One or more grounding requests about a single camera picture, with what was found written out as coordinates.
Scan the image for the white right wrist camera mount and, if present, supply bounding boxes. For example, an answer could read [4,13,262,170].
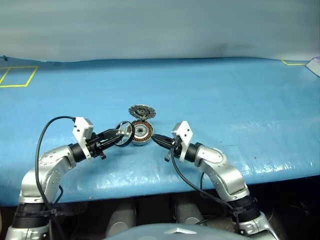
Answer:
[171,120,194,162]

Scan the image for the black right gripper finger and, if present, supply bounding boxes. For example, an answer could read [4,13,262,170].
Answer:
[151,134,174,146]
[152,137,173,152]

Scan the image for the silver motor cover circuit board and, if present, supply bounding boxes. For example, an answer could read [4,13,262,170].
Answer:
[128,103,157,121]

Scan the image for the yellow tape grid marking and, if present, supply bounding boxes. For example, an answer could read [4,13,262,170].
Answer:
[0,65,39,88]

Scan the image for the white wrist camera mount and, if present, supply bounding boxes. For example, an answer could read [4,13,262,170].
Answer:
[72,116,95,160]
[171,120,194,162]

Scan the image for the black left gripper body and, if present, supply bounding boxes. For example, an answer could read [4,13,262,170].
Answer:
[86,132,108,161]

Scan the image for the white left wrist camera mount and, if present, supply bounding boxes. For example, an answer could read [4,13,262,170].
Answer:
[72,116,95,160]

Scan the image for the white flat object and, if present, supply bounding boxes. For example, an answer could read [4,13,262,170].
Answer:
[305,56,320,77]

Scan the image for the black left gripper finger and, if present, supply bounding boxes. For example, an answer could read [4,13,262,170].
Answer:
[96,128,119,141]
[99,135,126,152]

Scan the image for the pale grey robot torso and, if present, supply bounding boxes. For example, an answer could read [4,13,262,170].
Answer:
[102,222,241,240]

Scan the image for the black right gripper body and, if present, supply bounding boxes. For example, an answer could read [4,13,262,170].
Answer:
[164,136,182,162]

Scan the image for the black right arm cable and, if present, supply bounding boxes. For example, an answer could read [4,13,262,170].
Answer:
[164,149,244,236]

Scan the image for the black rotor ring silver spokes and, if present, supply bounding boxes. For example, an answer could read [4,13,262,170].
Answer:
[115,120,136,149]

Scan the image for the silver motor base copper windings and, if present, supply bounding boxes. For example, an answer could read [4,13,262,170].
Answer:
[129,120,154,147]

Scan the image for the dark grey rounded shape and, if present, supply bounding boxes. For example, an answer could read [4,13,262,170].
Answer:
[105,199,137,237]
[173,199,206,226]

